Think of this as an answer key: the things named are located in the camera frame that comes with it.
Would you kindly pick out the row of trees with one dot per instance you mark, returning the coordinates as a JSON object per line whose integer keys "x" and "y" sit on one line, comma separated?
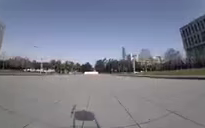
{"x": 106, "y": 65}

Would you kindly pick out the white low barrier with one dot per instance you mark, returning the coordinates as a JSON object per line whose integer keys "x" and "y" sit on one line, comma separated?
{"x": 91, "y": 72}

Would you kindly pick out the grey paved plaza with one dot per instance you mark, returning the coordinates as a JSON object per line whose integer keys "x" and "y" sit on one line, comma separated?
{"x": 100, "y": 100}

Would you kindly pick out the distant towers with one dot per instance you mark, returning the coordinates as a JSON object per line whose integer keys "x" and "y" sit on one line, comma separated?
{"x": 140, "y": 55}

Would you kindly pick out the street lamp pole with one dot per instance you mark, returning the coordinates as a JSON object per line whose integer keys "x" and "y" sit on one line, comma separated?
{"x": 41, "y": 60}

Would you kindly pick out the grass strip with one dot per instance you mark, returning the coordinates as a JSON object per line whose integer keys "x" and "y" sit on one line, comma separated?
{"x": 180, "y": 71}

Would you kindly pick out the grey building with windows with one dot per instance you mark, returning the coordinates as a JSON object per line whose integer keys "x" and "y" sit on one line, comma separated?
{"x": 199, "y": 38}

